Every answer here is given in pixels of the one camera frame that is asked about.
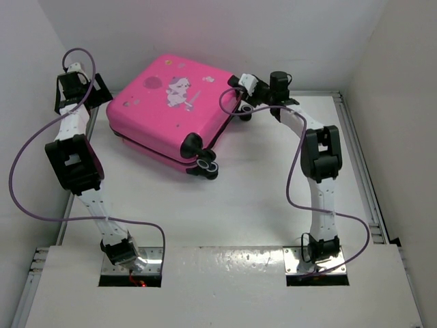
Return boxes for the pink suitcase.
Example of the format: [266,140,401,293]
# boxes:
[107,54,251,180]

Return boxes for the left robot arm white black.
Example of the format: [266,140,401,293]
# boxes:
[44,70,145,273]

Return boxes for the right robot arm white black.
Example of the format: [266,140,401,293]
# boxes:
[227,71,343,264]

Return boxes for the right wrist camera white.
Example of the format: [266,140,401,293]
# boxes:
[238,73,258,96]

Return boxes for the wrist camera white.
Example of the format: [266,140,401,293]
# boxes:
[66,62,84,73]
[238,73,258,96]

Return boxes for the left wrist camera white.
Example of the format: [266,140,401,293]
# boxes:
[66,62,84,73]

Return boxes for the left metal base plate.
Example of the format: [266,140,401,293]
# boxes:
[100,247,163,276]

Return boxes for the metal base plate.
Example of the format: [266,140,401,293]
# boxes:
[283,247,348,276]
[100,247,163,276]

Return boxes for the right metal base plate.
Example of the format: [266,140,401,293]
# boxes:
[283,247,348,276]

